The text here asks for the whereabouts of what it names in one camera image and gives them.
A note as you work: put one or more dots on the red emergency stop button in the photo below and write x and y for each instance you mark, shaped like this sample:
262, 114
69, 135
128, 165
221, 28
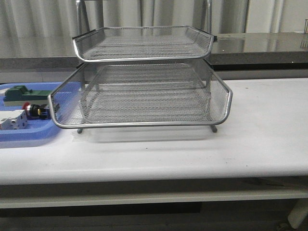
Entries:
35, 111

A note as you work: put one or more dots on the green limit switch module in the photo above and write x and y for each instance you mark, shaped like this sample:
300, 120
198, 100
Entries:
20, 94

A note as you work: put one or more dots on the blue plastic tray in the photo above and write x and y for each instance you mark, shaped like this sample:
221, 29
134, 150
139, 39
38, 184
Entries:
36, 129

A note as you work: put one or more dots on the silver metal rack frame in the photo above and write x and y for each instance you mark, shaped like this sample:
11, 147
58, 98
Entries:
82, 17

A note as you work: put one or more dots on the grey stone counter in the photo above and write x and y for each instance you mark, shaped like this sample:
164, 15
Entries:
245, 51

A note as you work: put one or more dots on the white circuit breaker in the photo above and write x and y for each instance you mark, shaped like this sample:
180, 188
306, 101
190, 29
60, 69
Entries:
10, 120

